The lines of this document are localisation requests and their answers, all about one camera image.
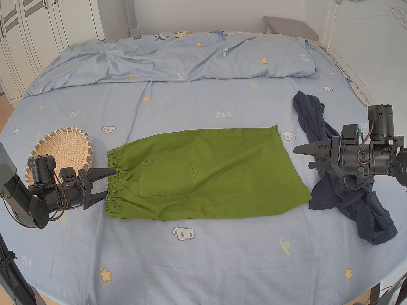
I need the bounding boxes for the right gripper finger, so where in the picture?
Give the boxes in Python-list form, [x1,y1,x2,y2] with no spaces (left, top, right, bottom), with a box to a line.
[307,159,333,173]
[293,139,332,156]

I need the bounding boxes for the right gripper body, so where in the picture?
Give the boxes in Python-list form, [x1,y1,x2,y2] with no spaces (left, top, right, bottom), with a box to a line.
[329,136,376,178]

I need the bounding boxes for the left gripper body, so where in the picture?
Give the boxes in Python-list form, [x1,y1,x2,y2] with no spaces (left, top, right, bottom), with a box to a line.
[48,169,93,211]

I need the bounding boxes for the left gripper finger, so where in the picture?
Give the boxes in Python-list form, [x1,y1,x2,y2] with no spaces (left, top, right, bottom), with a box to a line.
[90,191,109,208]
[87,167,117,182]

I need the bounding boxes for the dark blue garment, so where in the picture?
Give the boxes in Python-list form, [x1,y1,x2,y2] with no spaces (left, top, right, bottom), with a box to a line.
[292,90,399,246]

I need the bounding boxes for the round woven basket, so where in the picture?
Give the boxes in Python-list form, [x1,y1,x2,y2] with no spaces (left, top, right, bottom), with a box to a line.
[25,127,95,192]

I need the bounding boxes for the bed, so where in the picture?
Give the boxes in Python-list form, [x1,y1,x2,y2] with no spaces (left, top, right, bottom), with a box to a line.
[0,0,407,305]

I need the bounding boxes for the green shorts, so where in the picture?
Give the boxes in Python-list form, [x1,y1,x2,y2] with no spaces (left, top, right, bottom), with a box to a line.
[106,125,312,221]

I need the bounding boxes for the grey bedside table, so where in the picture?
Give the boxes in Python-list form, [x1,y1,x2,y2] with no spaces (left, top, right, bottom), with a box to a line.
[263,16,320,41]

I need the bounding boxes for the pale blue quilt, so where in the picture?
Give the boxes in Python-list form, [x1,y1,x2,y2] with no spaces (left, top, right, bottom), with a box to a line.
[23,29,319,98]

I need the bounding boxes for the white wardrobe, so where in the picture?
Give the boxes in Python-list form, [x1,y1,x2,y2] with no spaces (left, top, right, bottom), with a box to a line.
[0,0,106,101]

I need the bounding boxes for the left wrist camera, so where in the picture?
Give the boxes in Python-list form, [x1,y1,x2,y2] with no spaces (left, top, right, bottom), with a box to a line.
[59,167,77,183]

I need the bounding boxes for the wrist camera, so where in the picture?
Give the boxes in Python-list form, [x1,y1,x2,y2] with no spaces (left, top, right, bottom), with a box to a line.
[341,124,364,146]
[59,167,77,183]

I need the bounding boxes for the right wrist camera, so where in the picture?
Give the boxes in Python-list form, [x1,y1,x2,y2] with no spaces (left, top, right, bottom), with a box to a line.
[341,124,364,146]

